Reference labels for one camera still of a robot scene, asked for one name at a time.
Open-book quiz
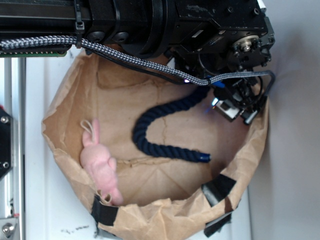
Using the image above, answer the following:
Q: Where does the dark blue twisted rope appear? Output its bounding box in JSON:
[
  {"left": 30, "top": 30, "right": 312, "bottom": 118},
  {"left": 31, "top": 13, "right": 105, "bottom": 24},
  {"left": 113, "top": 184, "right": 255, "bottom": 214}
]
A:
[{"left": 132, "top": 87, "right": 212, "bottom": 164}]

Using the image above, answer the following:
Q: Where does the grey braided cable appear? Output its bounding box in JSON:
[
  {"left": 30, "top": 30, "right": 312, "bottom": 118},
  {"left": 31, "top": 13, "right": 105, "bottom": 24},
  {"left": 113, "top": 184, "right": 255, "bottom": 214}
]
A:
[{"left": 0, "top": 35, "right": 277, "bottom": 98}]

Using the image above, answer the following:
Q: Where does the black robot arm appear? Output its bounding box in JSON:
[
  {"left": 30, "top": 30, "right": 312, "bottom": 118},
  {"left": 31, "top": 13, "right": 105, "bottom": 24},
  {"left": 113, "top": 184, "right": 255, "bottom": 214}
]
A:
[{"left": 0, "top": 0, "right": 275, "bottom": 125}]

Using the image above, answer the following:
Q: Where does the aluminium frame rail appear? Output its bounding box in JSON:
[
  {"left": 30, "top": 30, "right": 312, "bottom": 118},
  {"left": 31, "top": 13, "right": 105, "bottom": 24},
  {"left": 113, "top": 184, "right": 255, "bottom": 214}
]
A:
[{"left": 0, "top": 58, "right": 26, "bottom": 240}]

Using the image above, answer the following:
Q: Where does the brown paper bag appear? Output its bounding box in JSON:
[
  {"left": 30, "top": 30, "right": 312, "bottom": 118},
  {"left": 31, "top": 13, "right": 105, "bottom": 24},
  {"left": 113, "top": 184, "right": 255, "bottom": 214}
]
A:
[{"left": 42, "top": 52, "right": 269, "bottom": 240}]

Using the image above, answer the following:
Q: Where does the pink plush bunny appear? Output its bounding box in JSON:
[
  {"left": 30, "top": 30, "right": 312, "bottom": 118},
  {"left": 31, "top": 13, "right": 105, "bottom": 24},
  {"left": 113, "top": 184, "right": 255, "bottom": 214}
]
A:
[{"left": 80, "top": 118, "right": 124, "bottom": 206}]

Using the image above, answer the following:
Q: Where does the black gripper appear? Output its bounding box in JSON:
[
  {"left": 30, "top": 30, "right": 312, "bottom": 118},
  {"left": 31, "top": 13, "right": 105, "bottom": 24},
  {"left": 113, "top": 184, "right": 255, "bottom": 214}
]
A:
[{"left": 206, "top": 72, "right": 267, "bottom": 125}]

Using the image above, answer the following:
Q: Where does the black mounting plate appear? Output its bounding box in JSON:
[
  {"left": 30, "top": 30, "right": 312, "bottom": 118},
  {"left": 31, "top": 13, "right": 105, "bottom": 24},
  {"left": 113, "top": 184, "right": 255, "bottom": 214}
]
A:
[{"left": 0, "top": 105, "right": 14, "bottom": 180}]

